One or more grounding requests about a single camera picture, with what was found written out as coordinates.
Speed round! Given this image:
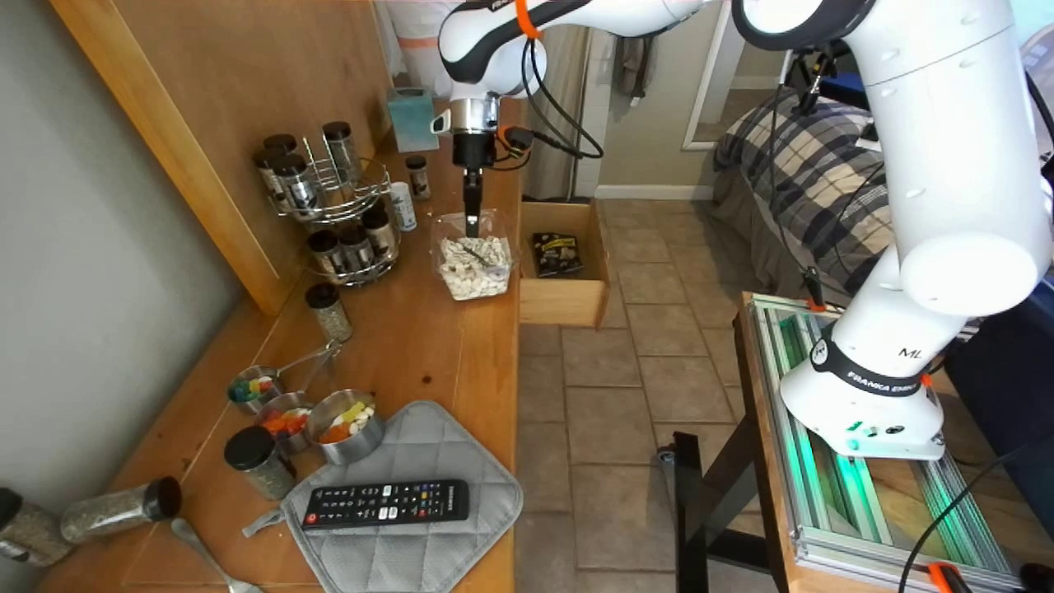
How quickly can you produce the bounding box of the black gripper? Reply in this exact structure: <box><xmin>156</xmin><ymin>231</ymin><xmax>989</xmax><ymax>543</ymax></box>
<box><xmin>452</xmin><ymin>128</ymin><xmax>496</xmax><ymax>241</ymax></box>

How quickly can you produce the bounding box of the clear plastic lunch box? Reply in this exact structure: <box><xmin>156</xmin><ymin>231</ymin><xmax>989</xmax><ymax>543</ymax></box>
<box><xmin>429</xmin><ymin>209</ymin><xmax>517</xmax><ymax>306</ymax></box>

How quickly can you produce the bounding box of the teal tissue box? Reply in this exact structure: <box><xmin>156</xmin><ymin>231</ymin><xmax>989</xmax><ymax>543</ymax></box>
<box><xmin>381</xmin><ymin>73</ymin><xmax>444</xmax><ymax>157</ymax></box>

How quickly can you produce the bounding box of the open wooden drawer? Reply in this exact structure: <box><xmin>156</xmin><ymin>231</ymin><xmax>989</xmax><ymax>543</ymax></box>
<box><xmin>517</xmin><ymin>194</ymin><xmax>612</xmax><ymax>330</ymax></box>

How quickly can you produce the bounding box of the small dark spice jar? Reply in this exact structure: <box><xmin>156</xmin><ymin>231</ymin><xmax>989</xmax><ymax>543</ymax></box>
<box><xmin>402</xmin><ymin>156</ymin><xmax>435</xmax><ymax>205</ymax></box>

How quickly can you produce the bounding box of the small white bottle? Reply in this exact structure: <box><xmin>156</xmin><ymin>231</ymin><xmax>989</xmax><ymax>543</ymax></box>
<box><xmin>385</xmin><ymin>178</ymin><xmax>421</xmax><ymax>238</ymax></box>

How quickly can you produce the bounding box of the black Smartfood popcorn bag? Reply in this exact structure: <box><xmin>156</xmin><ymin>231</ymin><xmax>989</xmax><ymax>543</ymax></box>
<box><xmin>529</xmin><ymin>228</ymin><xmax>585</xmax><ymax>279</ymax></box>

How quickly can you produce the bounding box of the black lid spice jar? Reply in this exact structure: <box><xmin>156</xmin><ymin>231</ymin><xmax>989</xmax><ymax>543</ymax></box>
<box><xmin>274</xmin><ymin>153</ymin><xmax>323</xmax><ymax>221</ymax></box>
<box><xmin>319</xmin><ymin>120</ymin><xmax>361</xmax><ymax>186</ymax></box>
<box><xmin>331</xmin><ymin>221</ymin><xmax>376</xmax><ymax>277</ymax></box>
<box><xmin>306</xmin><ymin>228</ymin><xmax>347</xmax><ymax>284</ymax></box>
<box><xmin>360</xmin><ymin>205</ymin><xmax>402</xmax><ymax>267</ymax></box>
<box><xmin>256</xmin><ymin>131</ymin><xmax>302</xmax><ymax>209</ymax></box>

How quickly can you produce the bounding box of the grey curtain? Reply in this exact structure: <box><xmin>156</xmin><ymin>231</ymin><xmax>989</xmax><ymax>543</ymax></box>
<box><xmin>524</xmin><ymin>29</ymin><xmax>620</xmax><ymax>205</ymax></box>

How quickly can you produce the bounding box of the wooden dresser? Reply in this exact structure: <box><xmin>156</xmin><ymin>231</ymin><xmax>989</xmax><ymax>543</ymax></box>
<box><xmin>43</xmin><ymin>73</ymin><xmax>526</xmax><ymax>593</ymax></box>

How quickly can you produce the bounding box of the wooden backboard panel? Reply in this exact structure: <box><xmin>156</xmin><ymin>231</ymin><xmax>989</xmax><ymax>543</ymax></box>
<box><xmin>46</xmin><ymin>0</ymin><xmax>399</xmax><ymax>321</ymax></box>

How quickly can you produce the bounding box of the small cup with candies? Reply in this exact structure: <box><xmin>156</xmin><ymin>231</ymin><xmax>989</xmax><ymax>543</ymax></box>
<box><xmin>223</xmin><ymin>367</ymin><xmax>290</xmax><ymax>418</ymax></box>

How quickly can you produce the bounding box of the medium steel measuring cup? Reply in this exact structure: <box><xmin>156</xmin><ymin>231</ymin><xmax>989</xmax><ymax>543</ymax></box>
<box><xmin>260</xmin><ymin>405</ymin><xmax>323</xmax><ymax>459</ymax></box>

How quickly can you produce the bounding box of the black remote control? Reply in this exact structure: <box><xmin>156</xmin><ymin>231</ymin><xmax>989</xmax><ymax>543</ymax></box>
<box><xmin>301</xmin><ymin>479</ymin><xmax>473</xmax><ymax>536</ymax></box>

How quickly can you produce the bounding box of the wide glass jar black lid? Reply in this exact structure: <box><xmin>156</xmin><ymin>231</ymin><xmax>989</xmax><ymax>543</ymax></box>
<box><xmin>222</xmin><ymin>424</ymin><xmax>301</xmax><ymax>504</ymax></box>

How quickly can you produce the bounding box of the plaid bed blanket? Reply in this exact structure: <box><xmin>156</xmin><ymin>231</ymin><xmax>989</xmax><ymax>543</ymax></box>
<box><xmin>709</xmin><ymin>95</ymin><xmax>915</xmax><ymax>309</ymax></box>

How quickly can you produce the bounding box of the grey quilted pot holder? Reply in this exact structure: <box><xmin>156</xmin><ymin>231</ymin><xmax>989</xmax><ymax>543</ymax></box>
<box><xmin>278</xmin><ymin>396</ymin><xmax>526</xmax><ymax>593</ymax></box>

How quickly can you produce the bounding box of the black stand leg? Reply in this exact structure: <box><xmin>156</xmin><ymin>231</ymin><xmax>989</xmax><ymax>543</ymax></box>
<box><xmin>666</xmin><ymin>423</ymin><xmax>786</xmax><ymax>593</ymax></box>

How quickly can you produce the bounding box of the dark capped glass jar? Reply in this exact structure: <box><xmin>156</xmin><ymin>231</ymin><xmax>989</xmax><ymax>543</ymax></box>
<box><xmin>0</xmin><ymin>486</ymin><xmax>73</xmax><ymax>569</ymax></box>

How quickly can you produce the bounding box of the wire spice rack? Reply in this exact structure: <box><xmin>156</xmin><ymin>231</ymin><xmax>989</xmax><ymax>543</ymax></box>
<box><xmin>256</xmin><ymin>135</ymin><xmax>405</xmax><ymax>289</ymax></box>

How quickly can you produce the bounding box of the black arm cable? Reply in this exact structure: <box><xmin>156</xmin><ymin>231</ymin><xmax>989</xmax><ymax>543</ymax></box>
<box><xmin>515</xmin><ymin>19</ymin><xmax>610</xmax><ymax>165</ymax></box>

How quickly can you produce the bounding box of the orange forearm cable strap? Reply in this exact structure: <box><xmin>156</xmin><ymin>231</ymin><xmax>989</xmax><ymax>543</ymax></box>
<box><xmin>511</xmin><ymin>0</ymin><xmax>550</xmax><ymax>42</ymax></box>

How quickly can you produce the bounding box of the black camera on stand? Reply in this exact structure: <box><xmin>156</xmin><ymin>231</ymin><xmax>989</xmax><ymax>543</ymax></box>
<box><xmin>782</xmin><ymin>45</ymin><xmax>868</xmax><ymax>111</ymax></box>

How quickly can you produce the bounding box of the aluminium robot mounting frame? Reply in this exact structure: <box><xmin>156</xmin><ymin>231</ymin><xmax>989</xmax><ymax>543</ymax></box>
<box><xmin>735</xmin><ymin>289</ymin><xmax>1032</xmax><ymax>593</ymax></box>

